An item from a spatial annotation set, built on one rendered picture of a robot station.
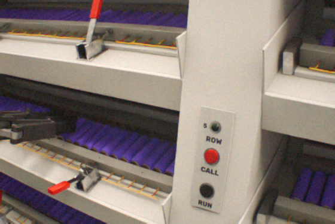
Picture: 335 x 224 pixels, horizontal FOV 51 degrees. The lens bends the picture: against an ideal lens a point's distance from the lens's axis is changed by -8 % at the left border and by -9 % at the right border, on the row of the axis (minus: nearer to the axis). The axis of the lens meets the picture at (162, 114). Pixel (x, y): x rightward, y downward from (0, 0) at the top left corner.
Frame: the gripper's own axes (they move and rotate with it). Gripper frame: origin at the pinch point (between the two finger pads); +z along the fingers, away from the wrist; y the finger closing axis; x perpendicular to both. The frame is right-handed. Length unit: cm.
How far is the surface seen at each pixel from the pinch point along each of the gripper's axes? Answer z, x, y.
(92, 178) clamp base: -2.4, -6.1, 12.1
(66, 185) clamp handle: -7.6, -6.4, 11.8
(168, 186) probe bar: -0.5, -3.9, 24.1
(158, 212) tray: -2.2, -7.3, 24.3
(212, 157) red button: -6.6, 3.2, 32.0
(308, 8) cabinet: 10.9, 24.8, 36.7
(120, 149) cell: 3.4, -1.8, 12.6
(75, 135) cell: 3.4, -2.0, 2.4
